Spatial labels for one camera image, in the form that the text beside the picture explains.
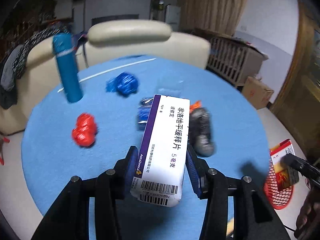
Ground red plastic mesh basket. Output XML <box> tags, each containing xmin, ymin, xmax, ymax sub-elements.
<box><xmin>263</xmin><ymin>159</ymin><xmax>294</xmax><ymax>210</ymax></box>

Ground blue thermos bottle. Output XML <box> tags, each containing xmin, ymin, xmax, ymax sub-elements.
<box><xmin>53</xmin><ymin>33</ymin><xmax>83</xmax><ymax>103</ymax></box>

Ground brown cardboard box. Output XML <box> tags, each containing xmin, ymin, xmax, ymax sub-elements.
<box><xmin>241</xmin><ymin>76</ymin><xmax>274</xmax><ymax>109</ymax></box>

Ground dark flat television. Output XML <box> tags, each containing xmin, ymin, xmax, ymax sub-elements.
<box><xmin>91</xmin><ymin>14</ymin><xmax>139</xmax><ymax>26</ymax></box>

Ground white thin rod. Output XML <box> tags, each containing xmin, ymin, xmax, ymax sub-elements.
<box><xmin>57</xmin><ymin>57</ymin><xmax>157</xmax><ymax>93</ymax></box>

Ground beige striped curtain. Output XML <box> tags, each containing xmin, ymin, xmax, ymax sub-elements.
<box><xmin>177</xmin><ymin>0</ymin><xmax>247</xmax><ymax>36</ymax></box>

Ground blue table cloth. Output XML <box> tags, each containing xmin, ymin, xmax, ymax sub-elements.
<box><xmin>21</xmin><ymin>55</ymin><xmax>271</xmax><ymax>240</ymax></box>

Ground clear plastic sheet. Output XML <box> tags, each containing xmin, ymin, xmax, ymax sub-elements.
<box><xmin>155</xmin><ymin>78</ymin><xmax>184</xmax><ymax>98</ymax></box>

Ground wooden baby crib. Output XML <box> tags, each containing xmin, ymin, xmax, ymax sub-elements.
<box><xmin>192</xmin><ymin>29</ymin><xmax>268</xmax><ymax>87</ymax></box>

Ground red plastic bag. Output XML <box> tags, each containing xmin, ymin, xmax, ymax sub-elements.
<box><xmin>72</xmin><ymin>113</ymin><xmax>98</xmax><ymax>147</ymax></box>

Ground dark clothes on sofa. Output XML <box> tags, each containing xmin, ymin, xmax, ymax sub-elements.
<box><xmin>1</xmin><ymin>26</ymin><xmax>70</xmax><ymax>109</ymax></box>

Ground orange wrapper scrap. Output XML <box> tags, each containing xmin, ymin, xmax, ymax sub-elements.
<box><xmin>190</xmin><ymin>100</ymin><xmax>202</xmax><ymax>113</ymax></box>

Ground cream leather sofa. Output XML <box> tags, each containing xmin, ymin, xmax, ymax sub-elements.
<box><xmin>1</xmin><ymin>20</ymin><xmax>210</xmax><ymax>134</ymax></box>

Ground red cigarette box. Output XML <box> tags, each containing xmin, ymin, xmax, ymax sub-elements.
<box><xmin>270</xmin><ymin>139</ymin><xmax>299</xmax><ymax>192</ymax></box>

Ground blue foil snack packet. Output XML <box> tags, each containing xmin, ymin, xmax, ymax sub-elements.
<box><xmin>137</xmin><ymin>98</ymin><xmax>153</xmax><ymax>131</ymax></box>

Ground white air conditioner unit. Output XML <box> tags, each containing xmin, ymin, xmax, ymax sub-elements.
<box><xmin>165</xmin><ymin>4</ymin><xmax>181</xmax><ymax>32</ymax></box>

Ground white purple medicine box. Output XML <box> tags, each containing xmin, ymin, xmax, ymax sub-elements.
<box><xmin>131</xmin><ymin>95</ymin><xmax>190</xmax><ymax>207</ymax></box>

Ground blue plastic bag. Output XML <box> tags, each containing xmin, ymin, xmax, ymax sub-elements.
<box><xmin>106</xmin><ymin>72</ymin><xmax>139</xmax><ymax>97</ymax></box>

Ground black plastic trash bag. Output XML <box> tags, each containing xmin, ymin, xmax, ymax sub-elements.
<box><xmin>189</xmin><ymin>107</ymin><xmax>214</xmax><ymax>157</ymax></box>

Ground right hand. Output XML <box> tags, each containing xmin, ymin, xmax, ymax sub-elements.
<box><xmin>294</xmin><ymin>188</ymin><xmax>319</xmax><ymax>239</ymax></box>

